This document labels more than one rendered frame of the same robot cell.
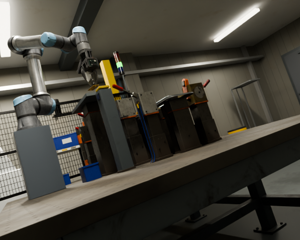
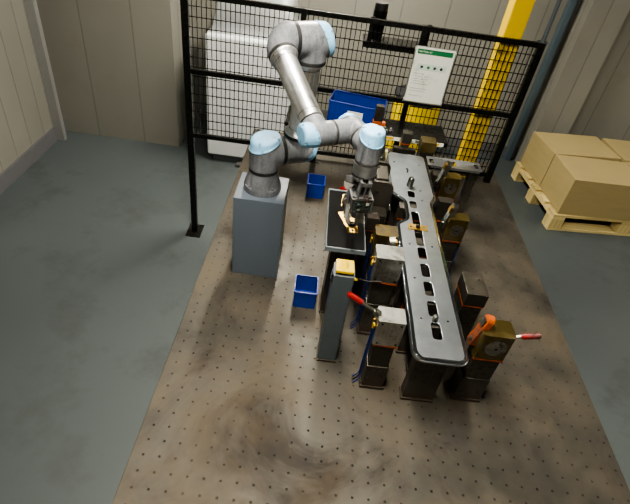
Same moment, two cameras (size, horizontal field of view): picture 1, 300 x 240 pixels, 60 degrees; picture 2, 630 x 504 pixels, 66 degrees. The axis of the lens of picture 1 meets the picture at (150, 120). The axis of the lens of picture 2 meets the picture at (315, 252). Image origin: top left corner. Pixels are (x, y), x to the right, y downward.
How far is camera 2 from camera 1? 1.48 m
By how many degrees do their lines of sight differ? 53
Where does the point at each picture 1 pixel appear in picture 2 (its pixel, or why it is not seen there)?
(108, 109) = (334, 301)
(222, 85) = not seen: outside the picture
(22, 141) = (240, 212)
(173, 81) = not seen: outside the picture
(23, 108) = (258, 164)
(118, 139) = (329, 332)
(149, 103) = (389, 336)
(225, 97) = not seen: outside the picture
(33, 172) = (243, 249)
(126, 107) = (386, 271)
